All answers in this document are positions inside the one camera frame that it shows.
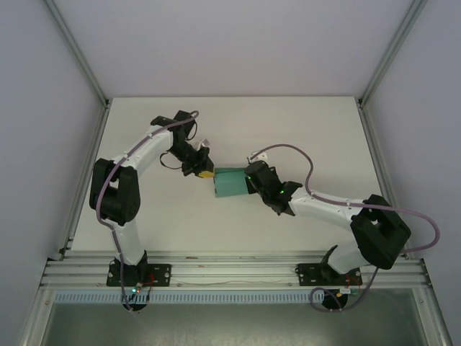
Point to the teal paper box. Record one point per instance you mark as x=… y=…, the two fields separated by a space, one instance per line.
x=230 y=184

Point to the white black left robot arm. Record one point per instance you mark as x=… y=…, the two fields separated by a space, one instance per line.
x=124 y=202

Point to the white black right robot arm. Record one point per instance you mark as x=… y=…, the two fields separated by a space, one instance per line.
x=324 y=210

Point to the grey metal sheet panel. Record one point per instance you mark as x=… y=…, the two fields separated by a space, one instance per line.
x=230 y=324

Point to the aluminium mounting rail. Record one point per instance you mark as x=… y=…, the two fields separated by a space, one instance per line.
x=234 y=270

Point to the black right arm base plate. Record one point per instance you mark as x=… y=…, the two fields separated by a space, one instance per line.
x=308 y=275

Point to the aluminium table side rail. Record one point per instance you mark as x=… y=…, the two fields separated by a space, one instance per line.
x=381 y=173
x=84 y=180

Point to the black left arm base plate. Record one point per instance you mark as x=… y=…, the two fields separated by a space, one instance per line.
x=160 y=274

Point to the aluminium frame post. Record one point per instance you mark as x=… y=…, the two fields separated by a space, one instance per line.
x=77 y=54
x=390 y=54

